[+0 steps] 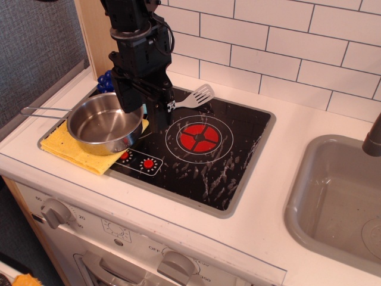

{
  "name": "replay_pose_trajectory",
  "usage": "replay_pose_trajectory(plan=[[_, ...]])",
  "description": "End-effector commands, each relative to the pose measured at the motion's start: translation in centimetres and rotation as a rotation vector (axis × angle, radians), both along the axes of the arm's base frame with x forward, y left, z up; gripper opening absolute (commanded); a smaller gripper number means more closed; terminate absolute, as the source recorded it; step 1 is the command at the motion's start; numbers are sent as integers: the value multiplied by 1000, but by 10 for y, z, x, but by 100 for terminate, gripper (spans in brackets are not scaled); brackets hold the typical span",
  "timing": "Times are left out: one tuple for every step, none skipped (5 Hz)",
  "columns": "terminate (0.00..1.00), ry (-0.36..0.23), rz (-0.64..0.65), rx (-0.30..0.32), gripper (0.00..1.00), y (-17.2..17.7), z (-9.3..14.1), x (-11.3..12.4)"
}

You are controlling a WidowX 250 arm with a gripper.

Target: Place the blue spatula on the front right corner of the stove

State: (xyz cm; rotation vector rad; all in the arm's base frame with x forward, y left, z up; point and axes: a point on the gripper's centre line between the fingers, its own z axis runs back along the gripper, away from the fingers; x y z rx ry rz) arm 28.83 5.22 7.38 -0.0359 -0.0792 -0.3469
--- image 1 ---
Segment black toy stove top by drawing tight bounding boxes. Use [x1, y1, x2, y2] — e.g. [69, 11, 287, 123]
[37, 70, 277, 220]

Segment stainless steel pot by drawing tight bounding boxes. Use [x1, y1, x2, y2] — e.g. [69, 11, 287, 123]
[20, 92, 145, 157]

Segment blue toy grapes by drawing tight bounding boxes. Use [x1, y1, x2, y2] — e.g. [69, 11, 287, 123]
[97, 70, 114, 93]

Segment blue handled grey spatula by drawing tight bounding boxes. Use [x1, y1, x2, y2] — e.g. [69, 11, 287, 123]
[143, 83, 216, 114]

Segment grey oven knob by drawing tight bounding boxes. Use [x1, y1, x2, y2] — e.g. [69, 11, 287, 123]
[41, 198, 71, 229]
[157, 251, 196, 285]

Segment grey oven door handle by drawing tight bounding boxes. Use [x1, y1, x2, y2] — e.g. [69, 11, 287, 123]
[82, 251, 168, 285]

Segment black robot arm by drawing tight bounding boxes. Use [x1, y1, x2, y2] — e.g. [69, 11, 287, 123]
[101, 1, 174, 133]

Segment grey left oven knob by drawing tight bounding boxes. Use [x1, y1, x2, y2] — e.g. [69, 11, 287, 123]
[41, 198, 71, 229]

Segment yellow folded cloth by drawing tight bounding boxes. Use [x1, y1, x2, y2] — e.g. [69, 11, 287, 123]
[40, 118, 150, 176]

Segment grey faucet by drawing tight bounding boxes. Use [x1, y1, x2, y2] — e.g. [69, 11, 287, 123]
[362, 114, 381, 157]

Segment grey right oven knob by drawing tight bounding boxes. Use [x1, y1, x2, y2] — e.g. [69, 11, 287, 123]
[157, 251, 196, 285]

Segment orange object bottom left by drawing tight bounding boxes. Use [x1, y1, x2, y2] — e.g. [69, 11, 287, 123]
[12, 274, 42, 286]

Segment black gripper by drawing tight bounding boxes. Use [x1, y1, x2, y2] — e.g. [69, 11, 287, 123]
[109, 13, 175, 133]

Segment grey sink basin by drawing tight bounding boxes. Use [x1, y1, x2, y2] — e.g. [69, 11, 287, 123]
[285, 135, 380, 276]

